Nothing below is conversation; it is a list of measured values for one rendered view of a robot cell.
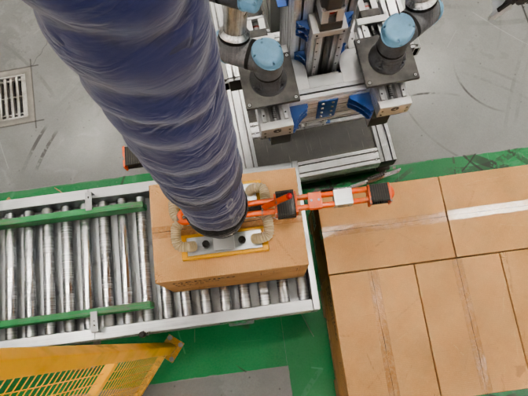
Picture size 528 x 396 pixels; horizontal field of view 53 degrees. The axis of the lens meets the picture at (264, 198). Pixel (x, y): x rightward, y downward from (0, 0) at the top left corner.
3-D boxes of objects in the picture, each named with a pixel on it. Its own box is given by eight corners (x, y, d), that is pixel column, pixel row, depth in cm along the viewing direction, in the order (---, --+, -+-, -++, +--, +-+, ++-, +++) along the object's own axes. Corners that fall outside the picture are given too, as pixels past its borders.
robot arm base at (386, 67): (364, 45, 218) (368, 31, 209) (400, 38, 219) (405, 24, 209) (373, 77, 214) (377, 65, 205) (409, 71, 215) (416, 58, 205)
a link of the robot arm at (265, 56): (277, 86, 203) (277, 67, 190) (244, 75, 205) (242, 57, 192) (287, 59, 206) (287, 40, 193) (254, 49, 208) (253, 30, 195)
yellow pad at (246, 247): (182, 262, 206) (180, 259, 201) (181, 236, 208) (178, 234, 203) (269, 251, 206) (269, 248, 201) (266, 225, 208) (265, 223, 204)
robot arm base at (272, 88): (247, 67, 217) (245, 54, 207) (282, 60, 217) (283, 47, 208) (253, 100, 213) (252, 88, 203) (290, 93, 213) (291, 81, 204)
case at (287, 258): (174, 292, 242) (155, 284, 204) (167, 208, 253) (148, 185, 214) (303, 276, 243) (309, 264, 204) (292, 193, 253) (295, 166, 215)
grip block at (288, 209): (276, 220, 199) (276, 217, 193) (273, 195, 201) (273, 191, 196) (298, 217, 199) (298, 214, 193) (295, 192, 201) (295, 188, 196)
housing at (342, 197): (334, 209, 199) (335, 206, 195) (331, 192, 201) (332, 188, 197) (352, 207, 199) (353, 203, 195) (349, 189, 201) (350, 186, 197)
